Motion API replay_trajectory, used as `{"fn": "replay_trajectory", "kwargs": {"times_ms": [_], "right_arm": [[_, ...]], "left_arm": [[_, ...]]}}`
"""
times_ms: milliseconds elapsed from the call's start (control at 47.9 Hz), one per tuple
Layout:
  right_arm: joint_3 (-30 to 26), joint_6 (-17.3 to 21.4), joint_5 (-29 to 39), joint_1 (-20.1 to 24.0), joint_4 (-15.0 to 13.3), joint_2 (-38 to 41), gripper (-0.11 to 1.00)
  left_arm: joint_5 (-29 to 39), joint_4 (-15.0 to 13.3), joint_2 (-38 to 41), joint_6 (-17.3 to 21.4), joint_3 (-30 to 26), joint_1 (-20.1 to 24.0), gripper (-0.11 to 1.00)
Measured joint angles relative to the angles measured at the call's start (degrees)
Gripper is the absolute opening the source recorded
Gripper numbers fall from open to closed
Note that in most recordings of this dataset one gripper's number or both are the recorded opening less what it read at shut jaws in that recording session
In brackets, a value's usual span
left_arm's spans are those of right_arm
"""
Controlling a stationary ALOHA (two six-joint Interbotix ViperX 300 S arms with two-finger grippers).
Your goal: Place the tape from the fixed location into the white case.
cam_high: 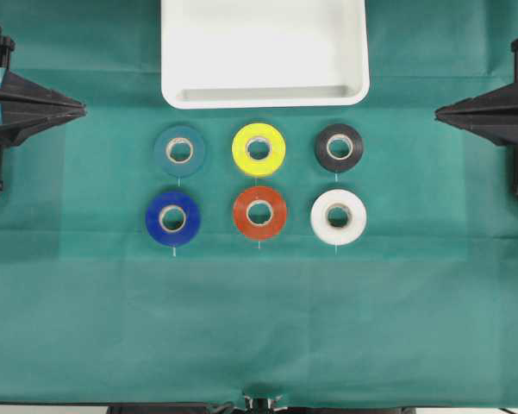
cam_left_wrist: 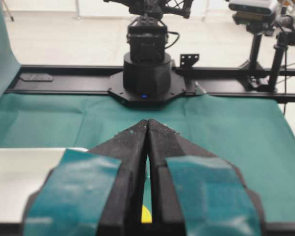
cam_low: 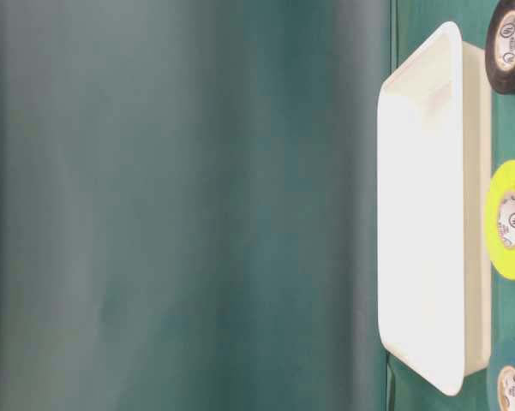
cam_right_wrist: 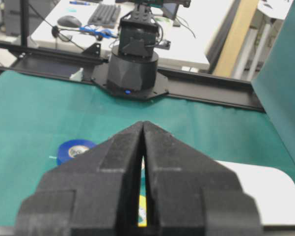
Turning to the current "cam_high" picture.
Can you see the white tape roll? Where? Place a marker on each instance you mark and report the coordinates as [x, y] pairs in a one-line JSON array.
[[338, 217]]

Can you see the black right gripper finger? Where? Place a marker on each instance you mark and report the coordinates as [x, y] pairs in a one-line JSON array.
[[502, 130], [502, 101]]

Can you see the black tape roll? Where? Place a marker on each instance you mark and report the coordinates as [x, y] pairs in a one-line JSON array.
[[339, 147]]

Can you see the black camera stand base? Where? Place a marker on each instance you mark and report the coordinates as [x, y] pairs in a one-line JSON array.
[[251, 406]]

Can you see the green tape roll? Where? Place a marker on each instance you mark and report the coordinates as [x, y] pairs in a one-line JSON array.
[[179, 151]]

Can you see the white rectangular plastic case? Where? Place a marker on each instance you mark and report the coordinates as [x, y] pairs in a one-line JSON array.
[[263, 54]]

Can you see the green table cloth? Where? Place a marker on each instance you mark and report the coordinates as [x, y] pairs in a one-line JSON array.
[[421, 310]]

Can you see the red tape roll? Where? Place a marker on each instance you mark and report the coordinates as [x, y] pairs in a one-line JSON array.
[[260, 213]]

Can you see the yellow tape roll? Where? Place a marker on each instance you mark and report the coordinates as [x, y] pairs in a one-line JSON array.
[[258, 149]]

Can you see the blue tape roll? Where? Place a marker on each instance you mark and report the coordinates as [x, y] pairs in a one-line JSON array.
[[173, 219]]

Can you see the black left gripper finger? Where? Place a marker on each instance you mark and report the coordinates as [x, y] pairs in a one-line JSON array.
[[14, 134], [15, 89]]

